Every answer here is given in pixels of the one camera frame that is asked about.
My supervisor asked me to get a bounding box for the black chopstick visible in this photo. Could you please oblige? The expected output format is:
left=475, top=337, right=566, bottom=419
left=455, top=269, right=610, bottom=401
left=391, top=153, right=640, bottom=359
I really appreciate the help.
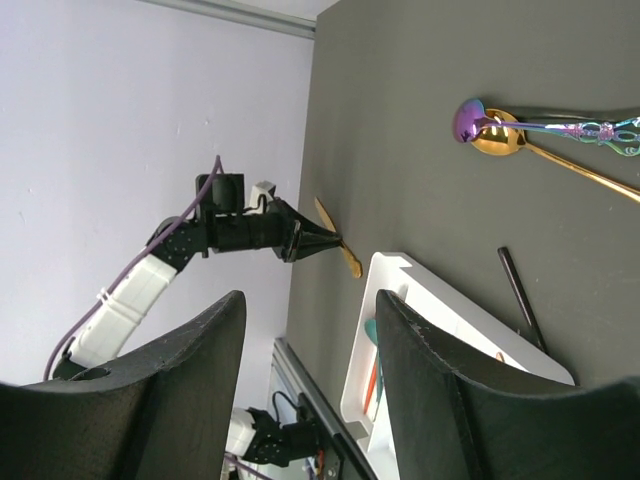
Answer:
left=497, top=246, right=548, bottom=354

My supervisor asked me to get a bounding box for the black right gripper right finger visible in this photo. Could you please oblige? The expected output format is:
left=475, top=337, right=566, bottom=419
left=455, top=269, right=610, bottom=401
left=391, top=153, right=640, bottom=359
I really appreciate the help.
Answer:
left=376, top=290, right=639, bottom=479

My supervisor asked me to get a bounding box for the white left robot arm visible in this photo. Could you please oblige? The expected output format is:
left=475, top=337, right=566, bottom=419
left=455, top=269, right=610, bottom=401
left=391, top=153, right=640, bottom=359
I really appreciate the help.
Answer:
left=44, top=165, right=342, bottom=379

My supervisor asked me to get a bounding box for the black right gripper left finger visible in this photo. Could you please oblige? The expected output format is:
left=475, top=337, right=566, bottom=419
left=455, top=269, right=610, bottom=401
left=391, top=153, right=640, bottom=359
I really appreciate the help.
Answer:
left=1, top=291, right=246, bottom=479

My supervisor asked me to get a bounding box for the iridescent purple spoon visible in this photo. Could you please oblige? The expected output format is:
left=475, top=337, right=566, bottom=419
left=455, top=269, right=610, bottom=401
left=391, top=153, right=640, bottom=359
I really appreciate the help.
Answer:
left=452, top=99, right=639, bottom=157

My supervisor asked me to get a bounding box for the orange plastic spoon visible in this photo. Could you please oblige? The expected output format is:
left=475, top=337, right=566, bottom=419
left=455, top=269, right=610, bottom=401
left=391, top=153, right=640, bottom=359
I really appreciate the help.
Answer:
left=363, top=362, right=377, bottom=414

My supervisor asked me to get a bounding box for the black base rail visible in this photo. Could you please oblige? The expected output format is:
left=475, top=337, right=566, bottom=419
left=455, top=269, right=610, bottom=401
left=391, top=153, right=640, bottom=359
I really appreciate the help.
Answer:
left=234, top=337, right=381, bottom=480

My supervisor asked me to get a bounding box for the white divided utensil tray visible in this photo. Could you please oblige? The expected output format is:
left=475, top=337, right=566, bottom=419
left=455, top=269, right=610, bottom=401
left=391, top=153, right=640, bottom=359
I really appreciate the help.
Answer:
left=340, top=252, right=574, bottom=479

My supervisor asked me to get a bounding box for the gold thin utensil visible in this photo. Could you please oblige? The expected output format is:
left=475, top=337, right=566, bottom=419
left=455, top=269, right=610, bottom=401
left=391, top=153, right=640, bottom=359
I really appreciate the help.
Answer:
left=471, top=127, right=639, bottom=203

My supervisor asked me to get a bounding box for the gold metal knife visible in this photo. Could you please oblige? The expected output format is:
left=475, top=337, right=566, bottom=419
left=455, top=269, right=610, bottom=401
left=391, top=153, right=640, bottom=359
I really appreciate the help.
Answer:
left=313, top=196, right=363, bottom=279

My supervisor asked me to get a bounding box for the teal plastic spoon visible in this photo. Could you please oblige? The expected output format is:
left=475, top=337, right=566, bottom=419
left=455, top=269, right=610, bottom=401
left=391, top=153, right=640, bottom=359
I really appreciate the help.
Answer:
left=363, top=318, right=384, bottom=401

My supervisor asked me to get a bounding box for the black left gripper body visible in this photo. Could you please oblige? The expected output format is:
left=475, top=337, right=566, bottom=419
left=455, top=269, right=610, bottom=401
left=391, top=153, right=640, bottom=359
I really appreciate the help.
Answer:
left=207, top=179, right=295, bottom=261

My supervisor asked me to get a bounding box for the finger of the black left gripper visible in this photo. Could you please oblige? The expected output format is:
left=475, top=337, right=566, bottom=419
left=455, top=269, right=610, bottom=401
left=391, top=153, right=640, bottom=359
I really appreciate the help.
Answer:
left=289, top=239, right=342, bottom=260
left=292, top=209, right=338, bottom=243

